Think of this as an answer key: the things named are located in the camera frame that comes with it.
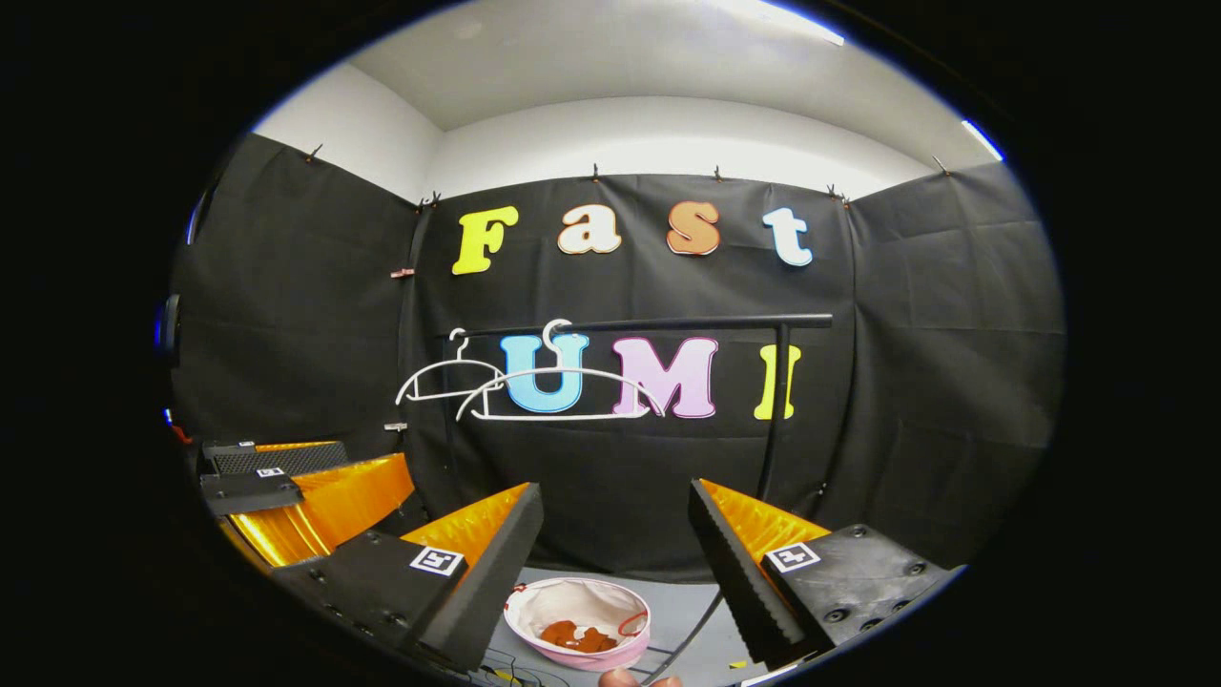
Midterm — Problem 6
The white plastic clothes hanger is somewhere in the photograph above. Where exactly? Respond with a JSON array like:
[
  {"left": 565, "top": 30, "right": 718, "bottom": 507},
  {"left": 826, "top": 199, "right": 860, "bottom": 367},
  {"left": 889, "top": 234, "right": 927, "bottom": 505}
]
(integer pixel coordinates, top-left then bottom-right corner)
[
  {"left": 456, "top": 319, "right": 666, "bottom": 422},
  {"left": 396, "top": 328, "right": 507, "bottom": 406}
]

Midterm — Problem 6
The pink white laundry hamper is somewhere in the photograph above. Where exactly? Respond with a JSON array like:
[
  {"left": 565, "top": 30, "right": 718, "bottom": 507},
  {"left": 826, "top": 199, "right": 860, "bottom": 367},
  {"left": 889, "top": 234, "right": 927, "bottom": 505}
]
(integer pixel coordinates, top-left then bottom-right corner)
[{"left": 503, "top": 576, "right": 653, "bottom": 673}]

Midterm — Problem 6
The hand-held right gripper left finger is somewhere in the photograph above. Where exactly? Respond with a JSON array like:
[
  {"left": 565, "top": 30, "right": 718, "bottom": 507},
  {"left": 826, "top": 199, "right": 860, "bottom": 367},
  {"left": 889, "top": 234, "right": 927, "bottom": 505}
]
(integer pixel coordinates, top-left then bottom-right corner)
[{"left": 272, "top": 482, "right": 545, "bottom": 674}]

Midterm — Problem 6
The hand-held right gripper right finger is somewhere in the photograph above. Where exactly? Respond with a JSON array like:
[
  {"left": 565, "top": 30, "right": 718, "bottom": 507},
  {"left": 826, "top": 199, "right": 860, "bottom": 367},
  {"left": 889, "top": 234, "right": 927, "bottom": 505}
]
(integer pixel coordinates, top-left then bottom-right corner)
[{"left": 687, "top": 477, "right": 966, "bottom": 672}]

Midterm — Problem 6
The black clothes rack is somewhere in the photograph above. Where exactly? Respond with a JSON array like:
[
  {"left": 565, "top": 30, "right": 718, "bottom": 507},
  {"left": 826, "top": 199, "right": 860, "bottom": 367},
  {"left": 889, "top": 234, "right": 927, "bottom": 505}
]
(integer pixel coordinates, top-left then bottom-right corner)
[{"left": 441, "top": 314, "right": 834, "bottom": 680}]

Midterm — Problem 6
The black backdrop cloth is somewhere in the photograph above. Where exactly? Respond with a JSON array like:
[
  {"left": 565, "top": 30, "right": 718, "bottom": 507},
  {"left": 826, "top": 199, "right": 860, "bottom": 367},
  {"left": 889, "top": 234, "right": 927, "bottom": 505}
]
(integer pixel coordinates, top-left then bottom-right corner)
[{"left": 170, "top": 134, "right": 1066, "bottom": 585}]

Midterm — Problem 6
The orange jacket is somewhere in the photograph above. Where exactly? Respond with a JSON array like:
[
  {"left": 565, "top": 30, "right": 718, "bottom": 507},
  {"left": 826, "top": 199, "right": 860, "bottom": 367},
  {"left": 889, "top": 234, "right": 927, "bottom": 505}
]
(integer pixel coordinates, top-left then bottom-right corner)
[{"left": 539, "top": 619, "right": 620, "bottom": 656}]

